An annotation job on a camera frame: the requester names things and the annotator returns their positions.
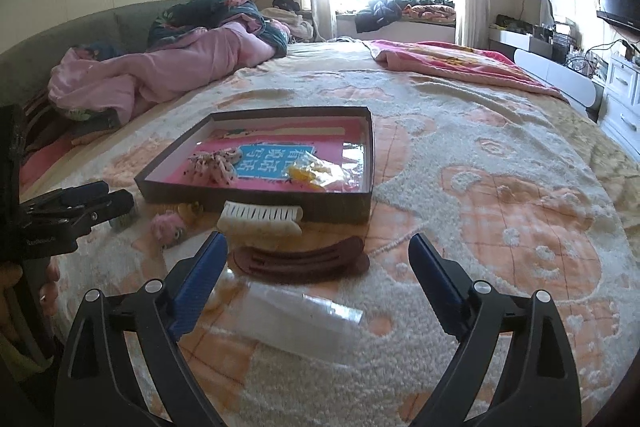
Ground pink pompom hair clip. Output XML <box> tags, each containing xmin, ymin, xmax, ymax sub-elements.
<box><xmin>150</xmin><ymin>211</ymin><xmax>186</xmax><ymax>249</ymax></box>

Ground floral fabric scrunchie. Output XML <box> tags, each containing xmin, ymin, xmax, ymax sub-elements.
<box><xmin>183</xmin><ymin>147</ymin><xmax>242</xmax><ymax>185</ymax></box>

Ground brown hair clip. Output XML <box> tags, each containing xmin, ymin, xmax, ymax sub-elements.
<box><xmin>229</xmin><ymin>236</ymin><xmax>370</xmax><ymax>285</ymax></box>

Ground small yellow hair clip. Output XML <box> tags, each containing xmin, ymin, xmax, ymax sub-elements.
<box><xmin>177</xmin><ymin>202</ymin><xmax>204</xmax><ymax>225</ymax></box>

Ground person's left hand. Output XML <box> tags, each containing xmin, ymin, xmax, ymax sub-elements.
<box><xmin>39</xmin><ymin>259</ymin><xmax>61</xmax><ymax>315</ymax></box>

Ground pink quilt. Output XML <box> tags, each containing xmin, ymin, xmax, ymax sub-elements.
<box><xmin>48</xmin><ymin>20</ymin><xmax>277</xmax><ymax>127</ymax></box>

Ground grey green headboard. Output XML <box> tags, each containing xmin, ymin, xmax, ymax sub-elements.
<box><xmin>0</xmin><ymin>0</ymin><xmax>180</xmax><ymax>106</ymax></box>

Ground pink book in box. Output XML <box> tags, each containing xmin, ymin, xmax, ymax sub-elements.
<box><xmin>148</xmin><ymin>116</ymin><xmax>371</xmax><ymax>193</ymax></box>

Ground dark floral quilt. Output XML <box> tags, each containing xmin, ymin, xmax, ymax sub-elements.
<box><xmin>146</xmin><ymin>0</ymin><xmax>290</xmax><ymax>58</ymax></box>

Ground clear plastic bag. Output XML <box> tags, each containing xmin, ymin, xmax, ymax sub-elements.
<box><xmin>212</xmin><ymin>281</ymin><xmax>363</xmax><ymax>366</ymax></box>

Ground dark cardboard box tray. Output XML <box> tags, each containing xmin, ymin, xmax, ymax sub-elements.
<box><xmin>134</xmin><ymin>106</ymin><xmax>374</xmax><ymax>225</ymax></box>

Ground dark clothes by curtain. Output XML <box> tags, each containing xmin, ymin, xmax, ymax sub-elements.
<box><xmin>271</xmin><ymin>0</ymin><xmax>300</xmax><ymax>13</ymax></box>

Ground white drawer cabinet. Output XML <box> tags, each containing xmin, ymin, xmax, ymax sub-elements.
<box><xmin>599</xmin><ymin>52</ymin><xmax>640</xmax><ymax>160</ymax></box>

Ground white grey low desk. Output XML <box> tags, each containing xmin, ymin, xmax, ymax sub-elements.
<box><xmin>488</xmin><ymin>27</ymin><xmax>603</xmax><ymax>122</ymax></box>

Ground pink red cartoon blanket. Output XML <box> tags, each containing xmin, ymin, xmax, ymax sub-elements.
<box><xmin>366</xmin><ymin>40</ymin><xmax>563</xmax><ymax>100</ymax></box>

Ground dark jacket on sill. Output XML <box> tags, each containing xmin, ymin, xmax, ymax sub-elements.
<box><xmin>355</xmin><ymin>0</ymin><xmax>416</xmax><ymax>34</ymax></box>

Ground folded blanket on sill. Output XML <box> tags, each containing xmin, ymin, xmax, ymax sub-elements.
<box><xmin>401</xmin><ymin>4</ymin><xmax>457</xmax><ymax>26</ymax></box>

